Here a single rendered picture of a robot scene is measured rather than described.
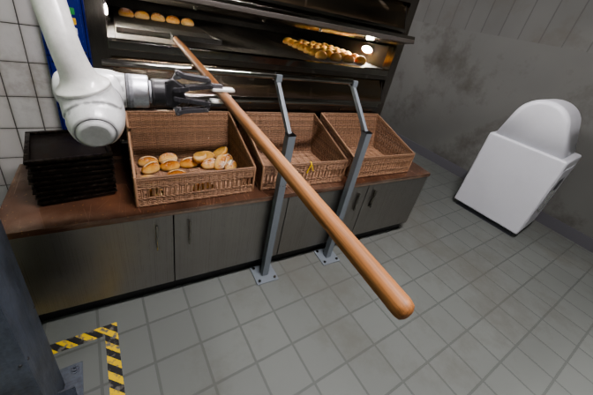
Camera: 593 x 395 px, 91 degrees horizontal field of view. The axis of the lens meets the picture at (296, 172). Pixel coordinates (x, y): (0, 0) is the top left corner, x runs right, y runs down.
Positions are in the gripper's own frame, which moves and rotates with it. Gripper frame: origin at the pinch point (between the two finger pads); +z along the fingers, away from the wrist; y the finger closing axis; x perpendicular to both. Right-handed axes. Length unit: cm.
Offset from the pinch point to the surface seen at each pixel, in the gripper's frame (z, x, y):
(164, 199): -15, -28, 58
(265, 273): 39, -19, 116
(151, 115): -16, -74, 36
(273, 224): 38, -19, 76
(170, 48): -5, -78, 2
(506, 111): 334, -76, 26
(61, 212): -53, -31, 61
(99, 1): -33, -78, -14
